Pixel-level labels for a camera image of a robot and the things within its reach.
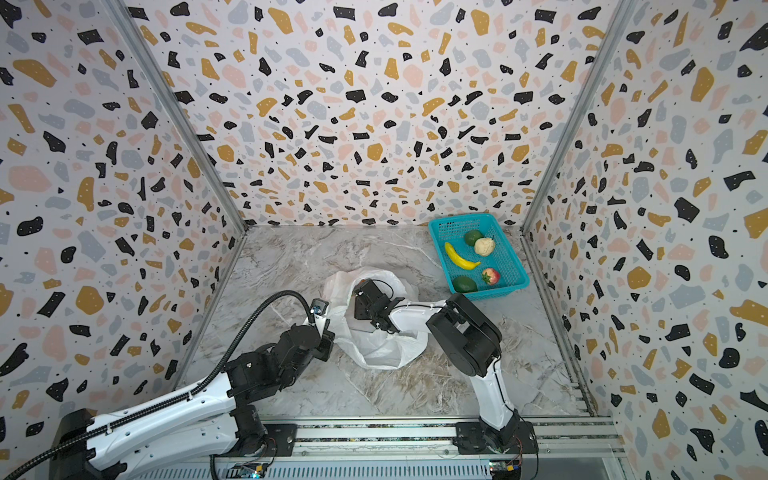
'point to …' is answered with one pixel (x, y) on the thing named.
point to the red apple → (491, 276)
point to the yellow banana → (466, 264)
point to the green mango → (464, 284)
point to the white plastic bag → (375, 348)
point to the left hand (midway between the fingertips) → (330, 319)
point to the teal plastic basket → (478, 256)
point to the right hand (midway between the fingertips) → (357, 299)
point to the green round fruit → (471, 236)
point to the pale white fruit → (484, 246)
